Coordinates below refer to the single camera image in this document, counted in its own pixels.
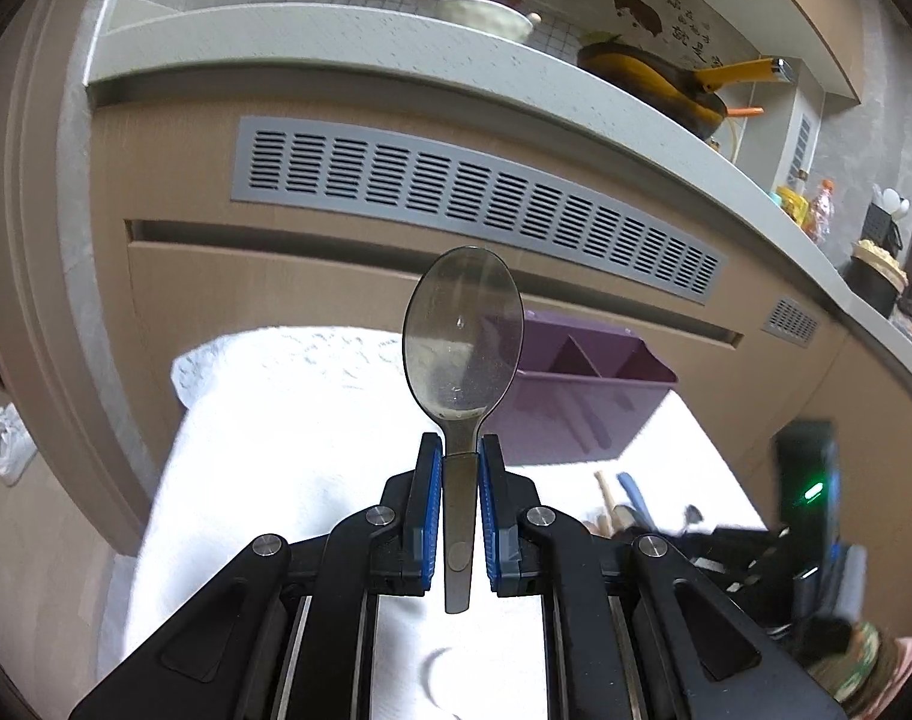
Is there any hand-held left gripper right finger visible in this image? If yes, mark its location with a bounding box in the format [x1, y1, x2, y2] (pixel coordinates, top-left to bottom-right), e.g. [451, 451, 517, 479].
[477, 433, 851, 720]

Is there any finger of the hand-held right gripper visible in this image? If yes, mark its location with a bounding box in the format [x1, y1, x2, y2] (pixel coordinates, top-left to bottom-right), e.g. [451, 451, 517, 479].
[681, 529, 794, 593]

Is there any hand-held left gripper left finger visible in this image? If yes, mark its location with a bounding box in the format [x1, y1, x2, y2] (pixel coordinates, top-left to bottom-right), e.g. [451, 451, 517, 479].
[70, 431, 446, 720]

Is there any blue spatula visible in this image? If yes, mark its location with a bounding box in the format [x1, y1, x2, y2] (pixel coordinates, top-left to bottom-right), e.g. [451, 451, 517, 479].
[616, 472, 657, 533]

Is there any purple utensil organizer box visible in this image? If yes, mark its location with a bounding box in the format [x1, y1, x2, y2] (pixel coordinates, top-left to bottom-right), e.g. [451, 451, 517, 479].
[480, 307, 680, 466]

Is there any dark metal spoon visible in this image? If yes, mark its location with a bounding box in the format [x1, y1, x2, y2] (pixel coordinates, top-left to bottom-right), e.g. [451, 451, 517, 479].
[402, 246, 528, 614]

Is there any small grey vent grille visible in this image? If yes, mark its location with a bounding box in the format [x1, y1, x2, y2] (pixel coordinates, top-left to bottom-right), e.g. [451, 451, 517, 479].
[761, 297, 822, 350]

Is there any white textured cloth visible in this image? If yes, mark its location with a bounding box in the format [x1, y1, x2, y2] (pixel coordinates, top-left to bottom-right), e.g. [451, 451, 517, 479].
[122, 325, 772, 720]

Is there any black pot with food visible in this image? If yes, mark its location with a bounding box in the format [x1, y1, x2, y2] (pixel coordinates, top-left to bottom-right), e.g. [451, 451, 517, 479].
[838, 238, 909, 318]

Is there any black utensil holder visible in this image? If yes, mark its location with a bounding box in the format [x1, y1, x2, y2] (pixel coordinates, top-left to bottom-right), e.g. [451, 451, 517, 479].
[861, 184, 912, 256]

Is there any red bottle orange cap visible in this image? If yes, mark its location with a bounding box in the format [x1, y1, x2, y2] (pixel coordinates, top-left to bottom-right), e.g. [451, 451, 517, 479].
[807, 180, 836, 242]

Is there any yellow packet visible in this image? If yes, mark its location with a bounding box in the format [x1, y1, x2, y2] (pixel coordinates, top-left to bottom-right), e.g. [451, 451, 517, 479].
[777, 186, 811, 227]

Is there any beige cabinet drawer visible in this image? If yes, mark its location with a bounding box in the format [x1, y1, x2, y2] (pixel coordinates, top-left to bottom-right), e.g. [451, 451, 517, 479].
[124, 220, 746, 481]

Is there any large grey vent grille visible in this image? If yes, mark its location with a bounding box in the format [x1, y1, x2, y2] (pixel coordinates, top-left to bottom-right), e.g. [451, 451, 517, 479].
[229, 116, 729, 306]

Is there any white vented column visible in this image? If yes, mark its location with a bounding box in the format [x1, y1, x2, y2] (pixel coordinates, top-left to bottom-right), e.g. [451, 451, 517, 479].
[780, 82, 826, 190]

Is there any white shoe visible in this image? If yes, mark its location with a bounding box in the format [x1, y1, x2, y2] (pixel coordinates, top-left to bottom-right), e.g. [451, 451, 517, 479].
[0, 403, 35, 487]

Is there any grey kitchen counter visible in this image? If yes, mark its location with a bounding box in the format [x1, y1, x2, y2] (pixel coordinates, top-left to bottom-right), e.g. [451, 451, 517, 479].
[85, 0, 912, 421]

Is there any white ceramic bowl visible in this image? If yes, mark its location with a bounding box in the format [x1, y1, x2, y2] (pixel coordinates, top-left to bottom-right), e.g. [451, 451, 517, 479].
[435, 0, 543, 46]

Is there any wooden handled utensil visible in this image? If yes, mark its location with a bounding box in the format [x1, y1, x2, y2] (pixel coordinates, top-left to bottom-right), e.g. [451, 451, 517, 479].
[587, 470, 623, 539]

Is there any black pan orange handle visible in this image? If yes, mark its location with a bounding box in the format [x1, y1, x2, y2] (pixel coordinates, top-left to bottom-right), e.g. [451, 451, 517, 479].
[651, 82, 766, 142]

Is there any black pan yellow handle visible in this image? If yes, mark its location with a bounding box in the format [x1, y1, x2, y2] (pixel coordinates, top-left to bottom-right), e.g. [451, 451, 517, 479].
[576, 41, 794, 115]

